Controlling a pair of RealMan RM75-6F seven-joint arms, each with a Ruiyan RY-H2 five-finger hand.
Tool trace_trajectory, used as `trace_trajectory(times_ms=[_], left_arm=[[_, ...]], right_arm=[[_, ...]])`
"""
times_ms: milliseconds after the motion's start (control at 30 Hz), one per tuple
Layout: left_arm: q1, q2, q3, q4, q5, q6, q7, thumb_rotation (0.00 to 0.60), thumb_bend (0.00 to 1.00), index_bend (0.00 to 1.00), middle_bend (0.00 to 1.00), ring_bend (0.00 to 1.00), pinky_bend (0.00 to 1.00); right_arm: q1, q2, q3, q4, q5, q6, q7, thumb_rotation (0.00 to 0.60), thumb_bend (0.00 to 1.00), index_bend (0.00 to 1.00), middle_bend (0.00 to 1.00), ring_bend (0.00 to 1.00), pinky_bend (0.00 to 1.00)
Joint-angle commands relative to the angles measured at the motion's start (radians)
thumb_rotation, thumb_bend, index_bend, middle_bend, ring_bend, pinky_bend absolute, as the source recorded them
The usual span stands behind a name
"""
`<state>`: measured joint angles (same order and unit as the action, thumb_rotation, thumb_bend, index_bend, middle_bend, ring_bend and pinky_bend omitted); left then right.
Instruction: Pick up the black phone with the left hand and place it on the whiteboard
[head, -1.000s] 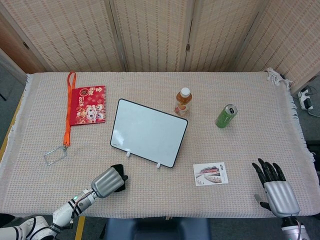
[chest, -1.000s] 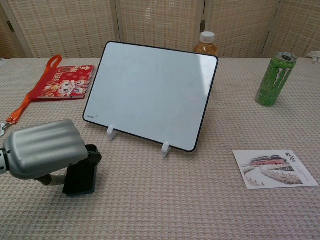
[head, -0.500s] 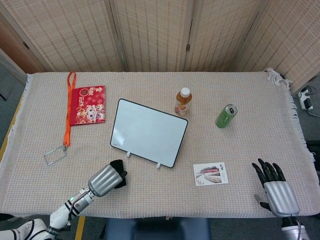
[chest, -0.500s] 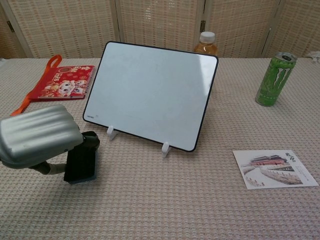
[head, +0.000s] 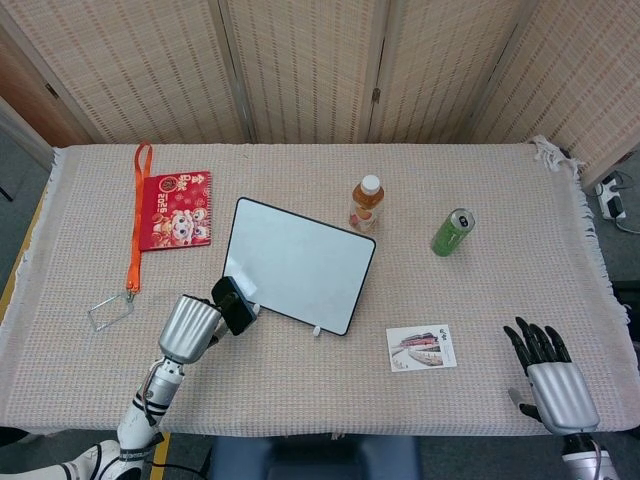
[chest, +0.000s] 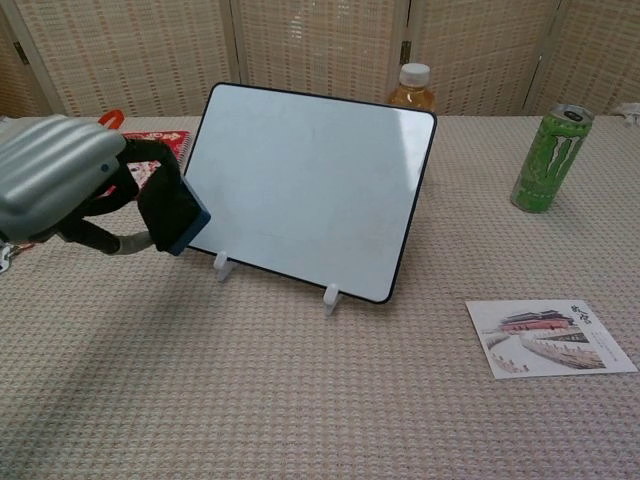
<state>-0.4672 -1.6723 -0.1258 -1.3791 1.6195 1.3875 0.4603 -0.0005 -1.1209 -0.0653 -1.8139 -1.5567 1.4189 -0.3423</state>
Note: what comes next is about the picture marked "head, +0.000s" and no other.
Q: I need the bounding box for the green drink can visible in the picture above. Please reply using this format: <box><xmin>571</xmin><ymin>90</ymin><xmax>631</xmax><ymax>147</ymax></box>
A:
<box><xmin>430</xmin><ymin>207</ymin><xmax>476</xmax><ymax>258</ymax></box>

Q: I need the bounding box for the bamboo folding screen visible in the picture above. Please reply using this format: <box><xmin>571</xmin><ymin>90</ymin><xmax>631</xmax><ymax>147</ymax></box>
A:
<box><xmin>0</xmin><ymin>0</ymin><xmax>640</xmax><ymax>191</ymax></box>

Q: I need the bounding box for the beige woven fringed tablecloth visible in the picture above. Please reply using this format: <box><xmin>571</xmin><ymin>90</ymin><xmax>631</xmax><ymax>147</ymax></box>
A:
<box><xmin>0</xmin><ymin>134</ymin><xmax>629</xmax><ymax>441</ymax></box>

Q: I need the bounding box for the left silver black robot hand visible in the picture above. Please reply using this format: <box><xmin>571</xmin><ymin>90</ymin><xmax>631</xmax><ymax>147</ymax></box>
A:
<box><xmin>157</xmin><ymin>292</ymin><xmax>242</xmax><ymax>365</ymax></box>

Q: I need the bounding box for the palace photo postcard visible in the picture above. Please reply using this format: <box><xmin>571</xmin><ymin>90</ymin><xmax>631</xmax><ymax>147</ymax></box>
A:
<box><xmin>385</xmin><ymin>324</ymin><xmax>459</xmax><ymax>373</ymax></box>

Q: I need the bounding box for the blue robot base seat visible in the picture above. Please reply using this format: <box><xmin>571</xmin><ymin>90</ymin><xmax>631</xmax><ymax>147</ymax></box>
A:
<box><xmin>199</xmin><ymin>435</ymin><xmax>422</xmax><ymax>480</ymax></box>

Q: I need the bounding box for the white power strip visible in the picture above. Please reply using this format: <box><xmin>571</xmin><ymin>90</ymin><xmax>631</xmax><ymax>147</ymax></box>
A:
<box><xmin>596</xmin><ymin>174</ymin><xmax>628</xmax><ymax>222</ymax></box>

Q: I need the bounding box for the orange lanyard strap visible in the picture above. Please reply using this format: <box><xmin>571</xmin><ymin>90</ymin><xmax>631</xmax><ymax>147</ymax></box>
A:
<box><xmin>124</xmin><ymin>142</ymin><xmax>154</xmax><ymax>296</ymax></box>

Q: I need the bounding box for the white board black frame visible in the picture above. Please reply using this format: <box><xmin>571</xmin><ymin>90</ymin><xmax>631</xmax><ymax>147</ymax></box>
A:
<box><xmin>222</xmin><ymin>197</ymin><xmax>377</xmax><ymax>337</ymax></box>

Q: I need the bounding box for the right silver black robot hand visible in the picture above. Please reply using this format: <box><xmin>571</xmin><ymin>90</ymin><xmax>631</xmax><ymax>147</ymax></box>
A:
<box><xmin>502</xmin><ymin>316</ymin><xmax>601</xmax><ymax>435</ymax></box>

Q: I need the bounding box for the red 2026 spiral calendar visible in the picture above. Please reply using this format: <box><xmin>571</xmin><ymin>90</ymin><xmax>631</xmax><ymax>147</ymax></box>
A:
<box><xmin>138</xmin><ymin>171</ymin><xmax>213</xmax><ymax>252</ymax></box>

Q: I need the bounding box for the clear plastic badge holder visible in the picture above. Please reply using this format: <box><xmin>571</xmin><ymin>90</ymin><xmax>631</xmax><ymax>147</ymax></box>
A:
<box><xmin>87</xmin><ymin>292</ymin><xmax>135</xmax><ymax>333</ymax></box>

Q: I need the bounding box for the amber tea bottle white cap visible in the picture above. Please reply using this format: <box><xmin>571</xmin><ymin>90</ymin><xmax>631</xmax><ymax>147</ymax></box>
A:
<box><xmin>349</xmin><ymin>174</ymin><xmax>386</xmax><ymax>234</ymax></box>

